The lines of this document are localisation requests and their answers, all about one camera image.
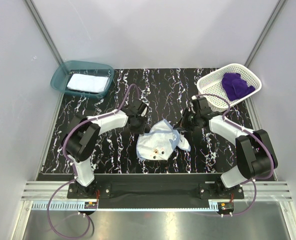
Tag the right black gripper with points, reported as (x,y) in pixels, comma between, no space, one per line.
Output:
(182,125)

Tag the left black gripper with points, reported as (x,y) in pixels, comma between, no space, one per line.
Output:
(141,130)

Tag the light blue towel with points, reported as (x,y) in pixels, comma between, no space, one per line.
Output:
(160,142)

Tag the white towel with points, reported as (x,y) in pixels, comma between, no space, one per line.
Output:
(88,83)

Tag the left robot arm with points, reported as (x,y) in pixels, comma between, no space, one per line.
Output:
(79,141)

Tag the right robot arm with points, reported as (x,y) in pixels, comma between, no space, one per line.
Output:
(255,156)

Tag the teal plastic basin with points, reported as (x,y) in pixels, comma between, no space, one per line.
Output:
(64,72)

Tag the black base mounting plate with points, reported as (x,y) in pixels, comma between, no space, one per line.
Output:
(149,188)

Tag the purple towel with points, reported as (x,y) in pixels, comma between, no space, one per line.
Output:
(235,87)

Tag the white plastic basket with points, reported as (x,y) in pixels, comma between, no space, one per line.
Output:
(210,86)

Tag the right small circuit board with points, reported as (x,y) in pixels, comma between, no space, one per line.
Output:
(226,206)

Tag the small circuit board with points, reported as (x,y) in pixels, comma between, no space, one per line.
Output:
(226,206)
(91,205)

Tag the left small circuit board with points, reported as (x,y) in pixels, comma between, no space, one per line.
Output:
(91,205)

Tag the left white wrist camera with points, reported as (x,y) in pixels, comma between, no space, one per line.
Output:
(144,111)

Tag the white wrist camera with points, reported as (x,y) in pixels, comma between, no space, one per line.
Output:
(144,111)
(193,104)

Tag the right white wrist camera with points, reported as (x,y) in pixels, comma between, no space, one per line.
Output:
(193,104)

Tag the white slotted cable duct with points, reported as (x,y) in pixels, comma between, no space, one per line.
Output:
(128,206)

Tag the left aluminium frame post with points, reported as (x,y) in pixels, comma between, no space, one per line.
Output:
(43,30)

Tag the aluminium frame post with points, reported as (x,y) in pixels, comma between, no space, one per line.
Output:
(43,30)
(265,31)

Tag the right aluminium frame post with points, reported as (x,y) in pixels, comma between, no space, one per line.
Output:
(265,31)

